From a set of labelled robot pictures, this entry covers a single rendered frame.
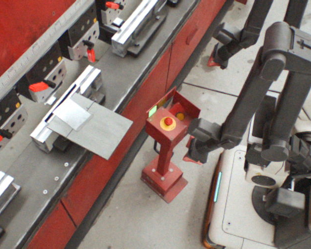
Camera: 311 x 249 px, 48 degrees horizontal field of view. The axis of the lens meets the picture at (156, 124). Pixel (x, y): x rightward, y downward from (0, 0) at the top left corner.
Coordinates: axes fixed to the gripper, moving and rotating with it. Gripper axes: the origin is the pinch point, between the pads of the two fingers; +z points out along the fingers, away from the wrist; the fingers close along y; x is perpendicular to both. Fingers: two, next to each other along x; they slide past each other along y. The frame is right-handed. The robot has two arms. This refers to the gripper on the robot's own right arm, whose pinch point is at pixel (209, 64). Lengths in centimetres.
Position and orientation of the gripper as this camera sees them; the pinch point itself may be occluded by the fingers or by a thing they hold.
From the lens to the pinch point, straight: 150.6
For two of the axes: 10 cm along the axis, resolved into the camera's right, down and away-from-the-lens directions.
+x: 8.3, 4.5, 3.2
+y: -2.6, 8.3, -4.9
